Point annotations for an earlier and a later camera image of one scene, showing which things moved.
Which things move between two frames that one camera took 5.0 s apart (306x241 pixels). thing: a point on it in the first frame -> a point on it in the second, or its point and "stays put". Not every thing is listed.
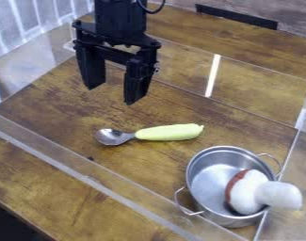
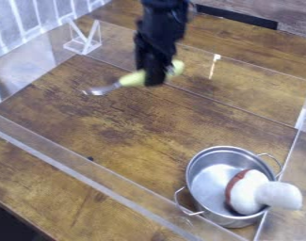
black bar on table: (235, 17) stays put
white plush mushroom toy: (245, 191) stays put
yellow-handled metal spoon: (115, 136) -> (135, 79)
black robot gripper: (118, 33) -> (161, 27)
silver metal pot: (239, 157) stays put
